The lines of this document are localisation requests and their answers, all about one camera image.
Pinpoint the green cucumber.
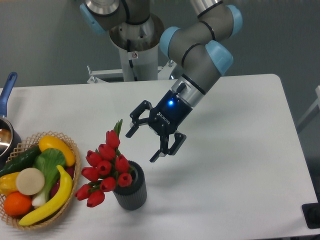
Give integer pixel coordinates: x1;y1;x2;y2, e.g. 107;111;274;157
0;145;41;177

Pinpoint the red tulip bouquet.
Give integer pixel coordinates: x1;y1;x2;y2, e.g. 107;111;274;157
74;120;134;208

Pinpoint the black device at table edge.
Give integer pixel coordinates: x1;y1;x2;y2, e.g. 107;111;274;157
301;202;320;229

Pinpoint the yellow lemon squash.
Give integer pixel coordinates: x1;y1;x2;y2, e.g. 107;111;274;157
38;135;76;167

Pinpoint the woven wicker basket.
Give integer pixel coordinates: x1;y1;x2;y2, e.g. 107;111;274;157
0;131;81;231

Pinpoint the yellow banana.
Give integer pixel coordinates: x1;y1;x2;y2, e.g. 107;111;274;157
18;165;73;227

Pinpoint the orange fruit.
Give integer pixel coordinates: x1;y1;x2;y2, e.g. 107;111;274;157
3;191;32;216

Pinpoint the yellow bell pepper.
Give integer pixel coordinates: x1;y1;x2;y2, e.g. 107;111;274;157
0;172;20;196

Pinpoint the blue handled saucepan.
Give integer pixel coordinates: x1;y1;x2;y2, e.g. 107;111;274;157
0;72;22;169

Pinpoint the green bok choy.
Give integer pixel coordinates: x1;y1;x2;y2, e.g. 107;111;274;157
32;148;66;208

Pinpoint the beige round disc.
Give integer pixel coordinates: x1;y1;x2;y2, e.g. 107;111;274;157
15;167;45;196

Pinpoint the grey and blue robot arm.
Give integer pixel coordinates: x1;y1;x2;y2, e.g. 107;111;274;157
80;0;243;162

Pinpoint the white frame at right edge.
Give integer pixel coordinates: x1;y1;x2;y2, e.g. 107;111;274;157
296;85;320;134

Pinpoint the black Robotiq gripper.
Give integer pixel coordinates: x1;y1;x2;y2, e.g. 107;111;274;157
124;88;194;163

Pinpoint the dark red fruit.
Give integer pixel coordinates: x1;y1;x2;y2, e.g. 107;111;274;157
50;166;75;199

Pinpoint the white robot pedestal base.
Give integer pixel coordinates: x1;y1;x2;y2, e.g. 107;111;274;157
87;13;177;84

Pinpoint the dark grey ribbed vase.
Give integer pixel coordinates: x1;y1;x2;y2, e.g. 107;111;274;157
113;160;147;211

